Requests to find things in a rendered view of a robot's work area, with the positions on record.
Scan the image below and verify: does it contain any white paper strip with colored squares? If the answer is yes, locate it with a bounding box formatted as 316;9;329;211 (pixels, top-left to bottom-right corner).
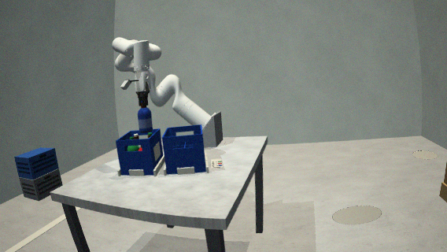
211;159;223;169

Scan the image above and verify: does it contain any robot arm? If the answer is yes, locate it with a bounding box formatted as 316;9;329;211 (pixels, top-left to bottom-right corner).
112;38;211;129

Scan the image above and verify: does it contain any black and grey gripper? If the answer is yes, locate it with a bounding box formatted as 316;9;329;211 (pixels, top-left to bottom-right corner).
135;70;151;106

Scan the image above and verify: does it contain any blue crate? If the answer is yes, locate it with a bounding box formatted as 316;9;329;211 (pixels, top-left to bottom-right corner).
162;124;206;175
116;128;163;176

